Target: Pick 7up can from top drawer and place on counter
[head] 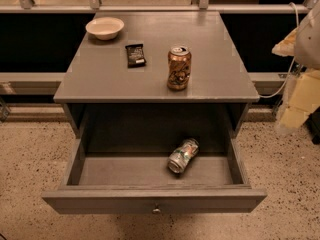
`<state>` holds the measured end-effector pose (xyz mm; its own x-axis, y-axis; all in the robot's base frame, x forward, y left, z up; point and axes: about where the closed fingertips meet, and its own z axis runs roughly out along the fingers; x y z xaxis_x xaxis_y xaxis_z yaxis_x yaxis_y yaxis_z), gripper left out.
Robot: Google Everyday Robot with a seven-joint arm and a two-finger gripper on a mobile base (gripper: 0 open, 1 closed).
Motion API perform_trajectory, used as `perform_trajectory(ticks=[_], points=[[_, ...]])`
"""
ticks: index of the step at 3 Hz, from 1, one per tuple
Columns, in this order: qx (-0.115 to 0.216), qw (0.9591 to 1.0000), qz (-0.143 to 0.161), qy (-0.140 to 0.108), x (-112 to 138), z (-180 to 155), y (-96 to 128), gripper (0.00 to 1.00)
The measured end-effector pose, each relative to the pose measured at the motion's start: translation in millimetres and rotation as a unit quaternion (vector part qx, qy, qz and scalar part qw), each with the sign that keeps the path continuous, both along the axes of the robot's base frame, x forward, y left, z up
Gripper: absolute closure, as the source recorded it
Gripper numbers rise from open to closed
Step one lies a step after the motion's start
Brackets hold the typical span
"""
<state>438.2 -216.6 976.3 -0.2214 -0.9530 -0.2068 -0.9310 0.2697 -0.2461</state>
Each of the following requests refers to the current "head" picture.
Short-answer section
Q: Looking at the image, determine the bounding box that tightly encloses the white ceramic bowl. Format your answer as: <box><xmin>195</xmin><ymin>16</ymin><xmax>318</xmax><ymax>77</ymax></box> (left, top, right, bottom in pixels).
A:
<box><xmin>86</xmin><ymin>17</ymin><xmax>124</xmax><ymax>40</ymax></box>

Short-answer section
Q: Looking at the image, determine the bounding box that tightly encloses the black snack packet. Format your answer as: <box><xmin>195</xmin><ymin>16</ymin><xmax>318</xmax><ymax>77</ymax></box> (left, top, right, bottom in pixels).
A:
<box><xmin>126</xmin><ymin>44</ymin><xmax>146</xmax><ymax>68</ymax></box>

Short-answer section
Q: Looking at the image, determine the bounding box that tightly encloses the brown soda can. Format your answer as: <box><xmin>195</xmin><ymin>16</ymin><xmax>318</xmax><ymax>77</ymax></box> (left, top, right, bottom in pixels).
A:
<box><xmin>167</xmin><ymin>45</ymin><xmax>192</xmax><ymax>91</ymax></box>

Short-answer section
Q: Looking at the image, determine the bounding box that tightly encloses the silver green 7up can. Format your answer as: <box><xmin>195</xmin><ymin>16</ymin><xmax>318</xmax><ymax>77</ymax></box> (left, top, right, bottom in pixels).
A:
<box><xmin>167</xmin><ymin>138</ymin><xmax>199</xmax><ymax>174</ymax></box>

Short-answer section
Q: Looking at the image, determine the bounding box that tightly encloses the grey wooden cabinet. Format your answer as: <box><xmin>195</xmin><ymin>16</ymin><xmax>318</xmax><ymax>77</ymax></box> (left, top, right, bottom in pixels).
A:
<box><xmin>53</xmin><ymin>10</ymin><xmax>261</xmax><ymax>140</ymax></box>

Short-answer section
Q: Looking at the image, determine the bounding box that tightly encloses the round metal drawer knob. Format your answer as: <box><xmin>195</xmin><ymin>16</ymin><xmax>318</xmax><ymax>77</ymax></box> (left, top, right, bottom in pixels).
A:
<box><xmin>152</xmin><ymin>206</ymin><xmax>161</xmax><ymax>214</ymax></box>

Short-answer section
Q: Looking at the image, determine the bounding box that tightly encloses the metal railing frame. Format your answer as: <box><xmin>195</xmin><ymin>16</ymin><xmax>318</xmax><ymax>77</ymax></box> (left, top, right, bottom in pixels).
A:
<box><xmin>0</xmin><ymin>0</ymin><xmax>320</xmax><ymax>97</ymax></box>

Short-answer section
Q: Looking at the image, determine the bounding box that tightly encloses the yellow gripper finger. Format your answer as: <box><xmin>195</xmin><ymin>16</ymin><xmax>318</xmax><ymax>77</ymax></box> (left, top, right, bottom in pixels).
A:
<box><xmin>272</xmin><ymin>29</ymin><xmax>297</xmax><ymax>57</ymax></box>
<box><xmin>275</xmin><ymin>69</ymin><xmax>320</xmax><ymax>134</ymax></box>

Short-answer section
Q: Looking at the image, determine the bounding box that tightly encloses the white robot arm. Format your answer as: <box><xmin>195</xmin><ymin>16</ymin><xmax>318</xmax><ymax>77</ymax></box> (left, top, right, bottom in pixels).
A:
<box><xmin>272</xmin><ymin>1</ymin><xmax>320</xmax><ymax>134</ymax></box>

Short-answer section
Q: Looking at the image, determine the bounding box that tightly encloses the white cable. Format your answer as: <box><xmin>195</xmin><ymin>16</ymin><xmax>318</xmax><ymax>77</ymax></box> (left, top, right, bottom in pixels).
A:
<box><xmin>259</xmin><ymin>1</ymin><xmax>301</xmax><ymax>100</ymax></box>

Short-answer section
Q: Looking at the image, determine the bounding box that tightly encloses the open grey top drawer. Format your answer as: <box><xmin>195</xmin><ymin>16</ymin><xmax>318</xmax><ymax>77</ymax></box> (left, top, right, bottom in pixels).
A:
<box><xmin>42</xmin><ymin>111</ymin><xmax>267</xmax><ymax>214</ymax></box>

